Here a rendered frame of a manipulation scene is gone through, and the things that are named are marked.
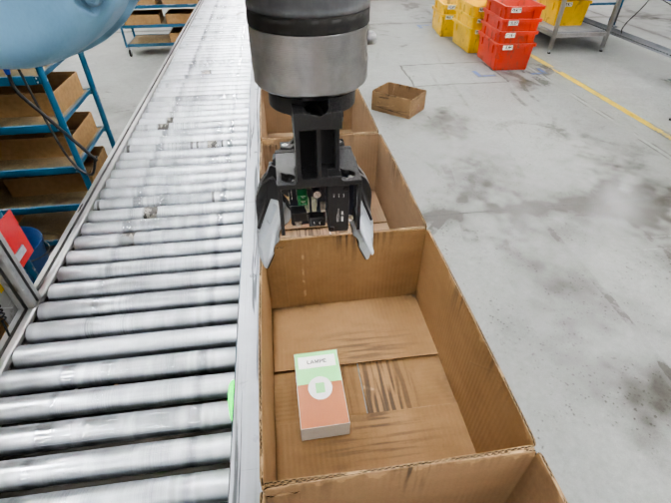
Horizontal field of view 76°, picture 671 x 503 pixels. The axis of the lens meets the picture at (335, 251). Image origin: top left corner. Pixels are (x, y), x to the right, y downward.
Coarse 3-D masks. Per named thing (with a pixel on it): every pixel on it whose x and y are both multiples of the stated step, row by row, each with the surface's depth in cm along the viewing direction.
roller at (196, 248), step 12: (216, 240) 120; (228, 240) 120; (240, 240) 120; (72, 252) 116; (84, 252) 116; (96, 252) 116; (108, 252) 116; (120, 252) 117; (132, 252) 117; (144, 252) 117; (156, 252) 117; (168, 252) 118; (180, 252) 118; (192, 252) 119; (204, 252) 119; (216, 252) 120; (72, 264) 116
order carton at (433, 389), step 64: (320, 256) 75; (384, 256) 77; (320, 320) 79; (384, 320) 79; (448, 320) 68; (384, 384) 69; (448, 384) 69; (320, 448) 61; (384, 448) 61; (448, 448) 61; (512, 448) 45
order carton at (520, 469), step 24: (480, 456) 44; (504, 456) 44; (528, 456) 45; (312, 480) 42; (336, 480) 43; (360, 480) 44; (384, 480) 44; (408, 480) 45; (432, 480) 46; (456, 480) 47; (480, 480) 48; (504, 480) 49; (528, 480) 47; (552, 480) 42
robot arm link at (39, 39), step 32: (0, 0) 13; (32, 0) 13; (64, 0) 13; (96, 0) 14; (128, 0) 16; (0, 32) 14; (32, 32) 14; (64, 32) 14; (96, 32) 15; (0, 64) 14; (32, 64) 15
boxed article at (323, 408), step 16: (320, 352) 70; (304, 368) 67; (320, 368) 67; (336, 368) 67; (304, 384) 65; (320, 384) 65; (336, 384) 65; (304, 400) 63; (320, 400) 63; (336, 400) 63; (304, 416) 61; (320, 416) 61; (336, 416) 61; (304, 432) 60; (320, 432) 61; (336, 432) 62
